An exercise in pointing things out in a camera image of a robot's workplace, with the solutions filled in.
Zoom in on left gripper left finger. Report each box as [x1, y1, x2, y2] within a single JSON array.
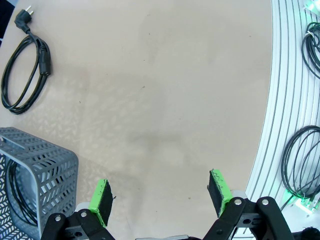
[[39, 178, 117, 240]]

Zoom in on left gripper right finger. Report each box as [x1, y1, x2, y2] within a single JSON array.
[[203, 169, 295, 240]]

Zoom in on black braided USB cable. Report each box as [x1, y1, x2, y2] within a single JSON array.
[[5, 159, 39, 227]]

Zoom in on grey perforated plastic basket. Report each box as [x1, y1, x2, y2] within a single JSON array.
[[0, 126, 80, 240]]

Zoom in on green lit electronics box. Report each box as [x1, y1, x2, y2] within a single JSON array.
[[281, 188, 317, 216], [303, 0, 320, 12]]

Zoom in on large hanging black cable coil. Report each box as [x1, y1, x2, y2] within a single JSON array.
[[280, 125, 320, 200]]

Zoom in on aluminium table edge rail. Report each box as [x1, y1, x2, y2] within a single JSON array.
[[244, 0, 320, 209]]

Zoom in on small hanging black cable coil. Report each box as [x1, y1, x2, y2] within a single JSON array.
[[300, 21, 320, 79]]

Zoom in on black power cable round plug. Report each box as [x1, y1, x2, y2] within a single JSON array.
[[0, 5, 53, 116]]

